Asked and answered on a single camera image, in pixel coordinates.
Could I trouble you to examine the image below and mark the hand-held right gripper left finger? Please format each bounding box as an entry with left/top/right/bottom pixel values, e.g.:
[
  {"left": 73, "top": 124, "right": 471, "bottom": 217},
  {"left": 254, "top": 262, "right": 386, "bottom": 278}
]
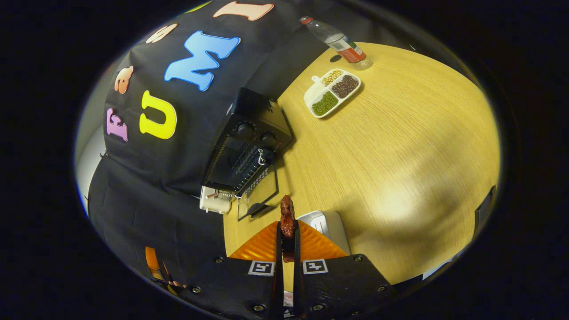
[{"left": 178, "top": 221, "right": 285, "bottom": 320}]

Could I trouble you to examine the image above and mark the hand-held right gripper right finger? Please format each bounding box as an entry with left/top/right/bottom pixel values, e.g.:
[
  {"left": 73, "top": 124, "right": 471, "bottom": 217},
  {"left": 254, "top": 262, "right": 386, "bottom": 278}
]
[{"left": 293, "top": 220, "right": 397, "bottom": 320}]

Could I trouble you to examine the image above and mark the red-brown meat piece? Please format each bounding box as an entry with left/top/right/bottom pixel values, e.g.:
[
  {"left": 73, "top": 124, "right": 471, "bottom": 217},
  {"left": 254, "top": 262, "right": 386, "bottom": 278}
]
[{"left": 280, "top": 195, "right": 297, "bottom": 263}]

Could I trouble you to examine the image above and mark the black electric oven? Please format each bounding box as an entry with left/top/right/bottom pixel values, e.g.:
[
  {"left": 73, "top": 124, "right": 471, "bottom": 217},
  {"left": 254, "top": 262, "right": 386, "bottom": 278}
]
[{"left": 202, "top": 88, "right": 295, "bottom": 221}]

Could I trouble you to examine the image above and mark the white rectangular plate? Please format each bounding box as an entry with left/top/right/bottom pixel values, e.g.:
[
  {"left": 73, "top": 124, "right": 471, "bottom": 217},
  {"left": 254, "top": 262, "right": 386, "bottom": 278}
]
[{"left": 297, "top": 210, "right": 352, "bottom": 256}]

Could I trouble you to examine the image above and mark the white toaster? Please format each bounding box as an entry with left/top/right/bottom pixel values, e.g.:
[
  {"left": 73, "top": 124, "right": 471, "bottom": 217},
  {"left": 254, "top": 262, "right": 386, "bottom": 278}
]
[{"left": 199, "top": 186, "right": 232, "bottom": 215}]

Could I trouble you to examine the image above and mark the white divided bean dish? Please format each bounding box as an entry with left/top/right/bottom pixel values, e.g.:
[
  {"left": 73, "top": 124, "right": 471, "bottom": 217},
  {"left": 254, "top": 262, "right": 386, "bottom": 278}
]
[{"left": 304, "top": 68, "right": 361, "bottom": 119}]

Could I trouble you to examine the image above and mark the clear bottle with red label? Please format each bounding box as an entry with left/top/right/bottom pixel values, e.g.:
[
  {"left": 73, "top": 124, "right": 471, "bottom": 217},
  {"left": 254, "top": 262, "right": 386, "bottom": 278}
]
[{"left": 299, "top": 16, "right": 373, "bottom": 71}]

